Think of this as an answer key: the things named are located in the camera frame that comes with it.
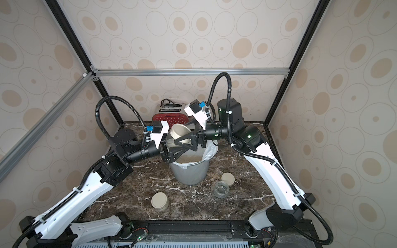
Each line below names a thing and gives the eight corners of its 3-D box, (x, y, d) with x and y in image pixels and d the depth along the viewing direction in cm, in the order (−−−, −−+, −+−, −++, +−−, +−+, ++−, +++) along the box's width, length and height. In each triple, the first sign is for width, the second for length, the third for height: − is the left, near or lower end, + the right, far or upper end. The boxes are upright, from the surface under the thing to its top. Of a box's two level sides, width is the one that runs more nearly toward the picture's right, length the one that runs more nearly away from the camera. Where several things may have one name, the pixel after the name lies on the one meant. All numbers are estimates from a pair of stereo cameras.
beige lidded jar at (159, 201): (153, 211, 81) (149, 207, 75) (156, 196, 86) (152, 191, 80) (167, 211, 81) (165, 207, 75) (169, 196, 86) (167, 191, 80)
